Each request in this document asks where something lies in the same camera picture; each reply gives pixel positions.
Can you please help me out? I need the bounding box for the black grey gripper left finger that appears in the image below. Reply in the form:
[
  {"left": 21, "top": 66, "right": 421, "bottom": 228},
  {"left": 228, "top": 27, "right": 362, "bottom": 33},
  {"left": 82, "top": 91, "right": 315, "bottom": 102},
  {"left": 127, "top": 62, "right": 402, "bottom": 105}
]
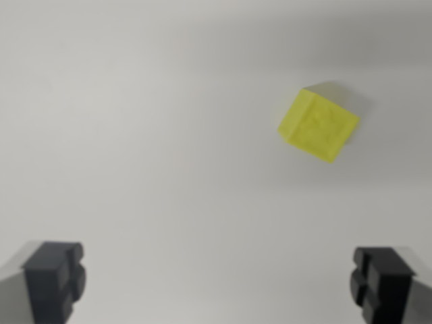
[{"left": 0, "top": 240, "right": 87, "bottom": 324}]

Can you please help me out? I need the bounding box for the black grey gripper right finger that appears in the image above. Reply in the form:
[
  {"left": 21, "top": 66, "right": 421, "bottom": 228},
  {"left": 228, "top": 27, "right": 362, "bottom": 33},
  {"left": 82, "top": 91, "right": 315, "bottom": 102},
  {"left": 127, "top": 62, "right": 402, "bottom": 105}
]
[{"left": 349, "top": 245, "right": 432, "bottom": 324}]

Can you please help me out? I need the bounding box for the yellow cube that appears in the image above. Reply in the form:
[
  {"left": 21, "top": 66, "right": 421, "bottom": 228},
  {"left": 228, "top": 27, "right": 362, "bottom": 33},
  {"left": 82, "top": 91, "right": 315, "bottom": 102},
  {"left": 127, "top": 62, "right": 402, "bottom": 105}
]
[{"left": 277, "top": 80, "right": 360, "bottom": 165}]

